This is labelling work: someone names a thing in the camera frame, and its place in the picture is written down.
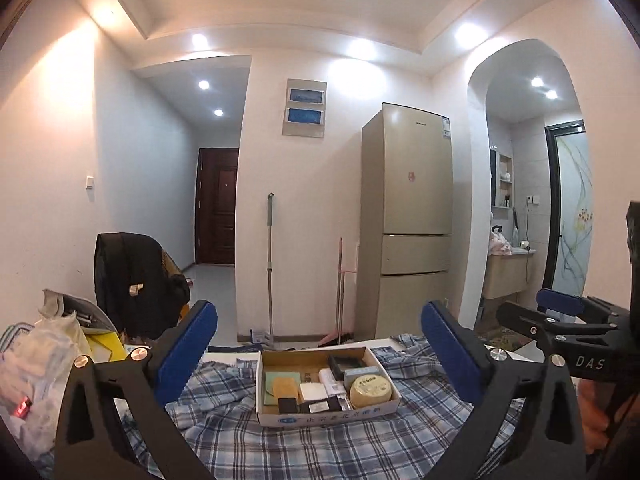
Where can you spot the pink dustpan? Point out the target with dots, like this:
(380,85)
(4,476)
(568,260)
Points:
(329,340)

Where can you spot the green flat pad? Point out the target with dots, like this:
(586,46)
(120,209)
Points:
(287,374)

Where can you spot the blue plaid cloth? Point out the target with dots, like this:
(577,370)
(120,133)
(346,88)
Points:
(240,440)

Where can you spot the patterned floor mat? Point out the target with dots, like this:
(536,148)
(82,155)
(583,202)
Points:
(500,340)

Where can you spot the white plastic bottle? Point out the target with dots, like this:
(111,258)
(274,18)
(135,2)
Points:
(330,380)

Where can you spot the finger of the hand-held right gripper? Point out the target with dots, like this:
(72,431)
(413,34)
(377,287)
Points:
(525,321)
(560,302)

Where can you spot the blue and white box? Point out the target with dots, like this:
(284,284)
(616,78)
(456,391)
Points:
(261,336)

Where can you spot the round beige candy tin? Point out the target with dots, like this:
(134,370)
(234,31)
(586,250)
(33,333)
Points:
(370,390)

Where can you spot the yellow bag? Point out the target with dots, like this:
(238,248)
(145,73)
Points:
(107,347)

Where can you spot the beige vanity cabinet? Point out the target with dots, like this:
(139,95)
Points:
(505,275)

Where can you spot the grey cloth bag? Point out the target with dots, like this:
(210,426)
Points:
(75,310)

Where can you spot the patterned glass door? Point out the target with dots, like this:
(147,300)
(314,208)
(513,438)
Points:
(575,210)

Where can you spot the black chrome-edged case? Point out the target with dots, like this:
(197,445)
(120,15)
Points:
(288,405)

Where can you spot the grey electrical panel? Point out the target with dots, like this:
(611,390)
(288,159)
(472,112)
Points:
(305,110)

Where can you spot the black square box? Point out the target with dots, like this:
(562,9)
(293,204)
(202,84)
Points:
(347,365)

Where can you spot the orange flat pad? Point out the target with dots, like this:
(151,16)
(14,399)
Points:
(286,390)

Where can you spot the grey mop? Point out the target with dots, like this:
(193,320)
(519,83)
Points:
(270,260)

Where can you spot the white cardboard box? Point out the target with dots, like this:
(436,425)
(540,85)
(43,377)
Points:
(325,417)

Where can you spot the white wall switch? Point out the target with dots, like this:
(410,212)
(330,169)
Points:
(90,182)

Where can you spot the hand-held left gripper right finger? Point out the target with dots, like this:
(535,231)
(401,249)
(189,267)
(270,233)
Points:
(450,355)

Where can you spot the device with red light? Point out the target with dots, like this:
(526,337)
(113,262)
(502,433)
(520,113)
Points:
(21,407)

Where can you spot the beige refrigerator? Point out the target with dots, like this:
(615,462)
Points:
(405,200)

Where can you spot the white square box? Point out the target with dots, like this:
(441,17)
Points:
(312,392)

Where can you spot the brown door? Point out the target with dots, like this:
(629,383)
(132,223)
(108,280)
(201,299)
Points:
(217,205)

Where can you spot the person's right hand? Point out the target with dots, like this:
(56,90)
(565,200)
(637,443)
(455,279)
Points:
(592,405)

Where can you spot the wall niche shelf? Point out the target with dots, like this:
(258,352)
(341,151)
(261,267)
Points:
(502,177)

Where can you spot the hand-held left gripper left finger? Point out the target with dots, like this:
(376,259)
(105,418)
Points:
(187,350)

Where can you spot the chair with black jacket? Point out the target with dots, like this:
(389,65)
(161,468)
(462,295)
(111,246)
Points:
(135,270)

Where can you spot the black device with label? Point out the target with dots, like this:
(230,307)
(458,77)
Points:
(325,406)

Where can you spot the grey small box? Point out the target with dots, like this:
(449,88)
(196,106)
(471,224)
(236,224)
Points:
(360,374)

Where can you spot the pink cloth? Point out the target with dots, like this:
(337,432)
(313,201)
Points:
(500,242)

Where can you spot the white plastic bag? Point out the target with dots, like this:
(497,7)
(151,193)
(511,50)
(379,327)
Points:
(45,360)

